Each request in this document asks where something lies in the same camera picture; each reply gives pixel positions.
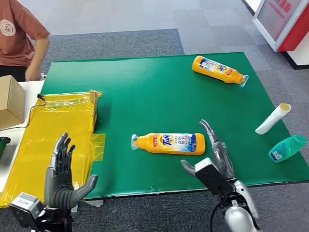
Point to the orange Tide detergent bottle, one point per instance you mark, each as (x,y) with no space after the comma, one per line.
(172,143)

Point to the dark green round container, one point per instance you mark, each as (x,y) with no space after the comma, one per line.
(3,145)

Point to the person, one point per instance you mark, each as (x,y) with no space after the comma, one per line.
(16,35)

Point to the yellow taped cardboard box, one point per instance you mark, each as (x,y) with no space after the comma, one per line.
(46,137)

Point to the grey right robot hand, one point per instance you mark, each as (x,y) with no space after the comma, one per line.
(221,157)

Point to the teal plastic bottle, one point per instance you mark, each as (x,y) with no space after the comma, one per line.
(286,149)

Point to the white side table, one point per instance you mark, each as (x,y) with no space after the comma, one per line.
(14,141)

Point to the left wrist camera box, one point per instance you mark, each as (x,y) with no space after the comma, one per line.
(25,209)

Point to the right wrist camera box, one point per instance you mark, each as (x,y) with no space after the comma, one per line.
(211,177)

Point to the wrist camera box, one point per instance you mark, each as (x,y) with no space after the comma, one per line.
(211,177)
(25,209)

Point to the brown cardboard box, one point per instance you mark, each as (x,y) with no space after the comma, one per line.
(10,101)

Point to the red and white sign stand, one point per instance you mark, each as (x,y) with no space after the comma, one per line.
(282,22)

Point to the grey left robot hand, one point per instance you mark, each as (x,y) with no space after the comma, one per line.
(59,187)

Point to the green table mat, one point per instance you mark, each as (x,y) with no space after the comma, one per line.
(169,105)

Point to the white tube bottle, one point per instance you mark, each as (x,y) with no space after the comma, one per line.
(273,118)

